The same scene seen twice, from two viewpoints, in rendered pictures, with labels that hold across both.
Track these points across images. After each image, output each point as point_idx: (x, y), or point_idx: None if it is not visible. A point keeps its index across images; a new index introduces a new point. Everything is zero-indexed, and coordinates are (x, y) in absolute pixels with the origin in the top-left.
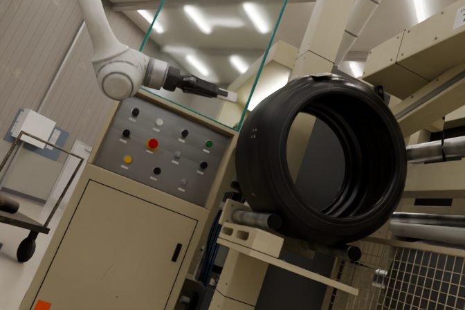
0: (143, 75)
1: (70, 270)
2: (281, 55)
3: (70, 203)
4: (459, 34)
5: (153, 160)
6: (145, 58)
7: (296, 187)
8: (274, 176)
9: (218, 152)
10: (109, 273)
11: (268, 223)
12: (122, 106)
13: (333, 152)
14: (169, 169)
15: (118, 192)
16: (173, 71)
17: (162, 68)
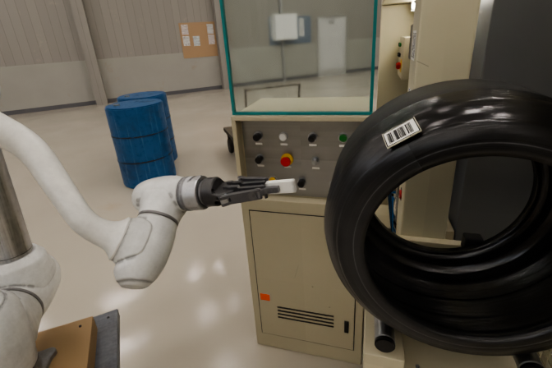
0: (181, 209)
1: (270, 274)
2: None
3: (246, 230)
4: None
5: (295, 173)
6: (172, 191)
7: None
8: (363, 302)
9: None
10: (299, 272)
11: (376, 347)
12: (244, 135)
13: (538, 79)
14: (312, 176)
15: (275, 213)
16: (204, 193)
17: (191, 196)
